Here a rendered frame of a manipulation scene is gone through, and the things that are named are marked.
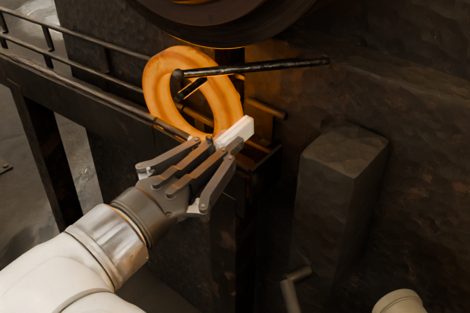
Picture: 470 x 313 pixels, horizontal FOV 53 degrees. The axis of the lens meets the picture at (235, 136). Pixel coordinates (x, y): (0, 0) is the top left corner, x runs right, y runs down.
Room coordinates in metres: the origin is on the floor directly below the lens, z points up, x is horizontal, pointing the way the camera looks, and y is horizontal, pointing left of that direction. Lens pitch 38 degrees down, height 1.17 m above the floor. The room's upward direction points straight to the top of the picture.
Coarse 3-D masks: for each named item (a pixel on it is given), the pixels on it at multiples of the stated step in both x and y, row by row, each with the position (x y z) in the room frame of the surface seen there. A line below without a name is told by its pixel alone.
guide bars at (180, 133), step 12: (0, 48) 0.96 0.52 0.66; (12, 60) 0.91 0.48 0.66; (24, 60) 0.88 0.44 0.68; (48, 72) 0.82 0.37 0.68; (72, 84) 0.77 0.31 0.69; (96, 96) 0.72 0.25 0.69; (108, 96) 0.70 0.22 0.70; (132, 108) 0.66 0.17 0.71; (156, 120) 0.62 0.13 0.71; (168, 132) 0.60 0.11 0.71; (180, 132) 0.58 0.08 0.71; (240, 168) 0.50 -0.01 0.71; (252, 180) 0.49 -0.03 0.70
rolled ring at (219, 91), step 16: (176, 48) 0.62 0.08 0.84; (192, 48) 0.62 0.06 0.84; (160, 64) 0.62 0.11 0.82; (176, 64) 0.60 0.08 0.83; (192, 64) 0.58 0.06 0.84; (208, 64) 0.59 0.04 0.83; (144, 80) 0.64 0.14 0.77; (160, 80) 0.63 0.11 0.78; (192, 80) 0.58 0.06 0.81; (208, 80) 0.56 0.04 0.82; (224, 80) 0.57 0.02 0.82; (144, 96) 0.65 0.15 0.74; (160, 96) 0.64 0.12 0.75; (208, 96) 0.56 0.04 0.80; (224, 96) 0.55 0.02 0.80; (160, 112) 0.63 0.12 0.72; (176, 112) 0.64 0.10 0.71; (224, 112) 0.55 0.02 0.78; (240, 112) 0.56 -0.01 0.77; (192, 128) 0.62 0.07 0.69; (224, 128) 0.55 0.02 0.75
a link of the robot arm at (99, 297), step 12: (84, 300) 0.25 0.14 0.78; (96, 300) 0.25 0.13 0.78; (108, 300) 0.25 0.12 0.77; (120, 300) 0.26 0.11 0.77; (60, 312) 0.24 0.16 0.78; (72, 312) 0.24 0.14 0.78; (84, 312) 0.23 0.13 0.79; (96, 312) 0.23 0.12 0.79; (108, 312) 0.23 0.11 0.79; (120, 312) 0.23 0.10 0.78; (132, 312) 0.24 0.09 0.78; (144, 312) 0.24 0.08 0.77
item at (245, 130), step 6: (246, 120) 0.55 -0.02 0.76; (252, 120) 0.55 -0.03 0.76; (240, 126) 0.54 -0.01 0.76; (246, 126) 0.54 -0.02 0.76; (252, 126) 0.55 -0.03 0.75; (234, 132) 0.53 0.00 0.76; (240, 132) 0.53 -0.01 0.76; (246, 132) 0.54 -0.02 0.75; (252, 132) 0.55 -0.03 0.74; (228, 138) 0.51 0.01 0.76; (234, 138) 0.52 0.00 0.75; (246, 138) 0.54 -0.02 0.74; (222, 144) 0.50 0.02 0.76; (228, 144) 0.51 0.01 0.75
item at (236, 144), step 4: (232, 140) 0.52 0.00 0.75; (236, 140) 0.52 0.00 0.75; (240, 140) 0.52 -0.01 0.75; (232, 144) 0.51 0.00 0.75; (236, 144) 0.51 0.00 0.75; (240, 144) 0.51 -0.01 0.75; (228, 148) 0.50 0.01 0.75; (232, 148) 0.50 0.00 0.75; (236, 148) 0.51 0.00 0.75; (240, 148) 0.51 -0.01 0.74; (228, 152) 0.49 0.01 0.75; (232, 152) 0.50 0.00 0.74; (236, 152) 0.51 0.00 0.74; (224, 156) 0.49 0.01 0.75; (232, 168) 0.47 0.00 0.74
